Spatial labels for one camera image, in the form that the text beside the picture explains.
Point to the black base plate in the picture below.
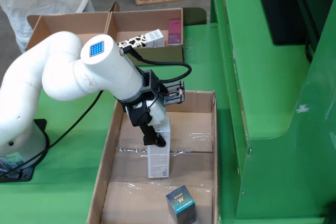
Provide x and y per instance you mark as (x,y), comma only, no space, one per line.
(39,127)

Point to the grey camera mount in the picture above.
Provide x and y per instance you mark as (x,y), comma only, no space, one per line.
(151,82)

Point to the large shallow cardboard tray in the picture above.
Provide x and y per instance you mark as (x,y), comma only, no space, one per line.
(189,134)

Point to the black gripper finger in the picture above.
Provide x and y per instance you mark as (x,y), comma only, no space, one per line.
(149,134)

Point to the blue box with W print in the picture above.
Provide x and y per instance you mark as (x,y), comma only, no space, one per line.
(181,205)

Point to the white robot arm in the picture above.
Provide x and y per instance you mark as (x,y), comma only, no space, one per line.
(57,74)

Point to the black flat monitor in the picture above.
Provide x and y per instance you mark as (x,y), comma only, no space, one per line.
(278,11)

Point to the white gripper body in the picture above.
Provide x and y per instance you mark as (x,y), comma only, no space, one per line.
(157,113)

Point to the cow print carton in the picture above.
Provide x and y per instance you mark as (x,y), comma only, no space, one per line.
(149,39)

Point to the tall white product box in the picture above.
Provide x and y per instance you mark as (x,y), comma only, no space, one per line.
(158,161)

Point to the empty cardboard box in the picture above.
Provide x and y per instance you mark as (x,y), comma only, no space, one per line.
(68,22)

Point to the pink product box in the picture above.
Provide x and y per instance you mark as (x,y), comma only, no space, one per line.
(174,32)

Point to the cardboard box with olive flap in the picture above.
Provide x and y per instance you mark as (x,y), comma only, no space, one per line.
(147,22)

